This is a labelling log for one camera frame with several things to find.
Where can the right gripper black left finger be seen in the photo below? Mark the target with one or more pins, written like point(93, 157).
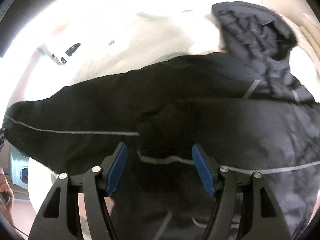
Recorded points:
point(76, 202)

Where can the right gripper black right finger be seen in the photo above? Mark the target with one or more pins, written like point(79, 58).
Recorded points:
point(244, 203)

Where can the black padded winter jacket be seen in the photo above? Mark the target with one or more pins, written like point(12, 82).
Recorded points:
point(244, 107)

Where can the light blue desk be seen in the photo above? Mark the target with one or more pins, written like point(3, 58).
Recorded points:
point(18, 167)

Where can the floral green bed cover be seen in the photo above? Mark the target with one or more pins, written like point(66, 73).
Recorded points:
point(126, 43)

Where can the beige folded quilt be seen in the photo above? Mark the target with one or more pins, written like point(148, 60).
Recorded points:
point(310, 30)

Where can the black wall television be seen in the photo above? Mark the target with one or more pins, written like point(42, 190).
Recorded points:
point(15, 14)

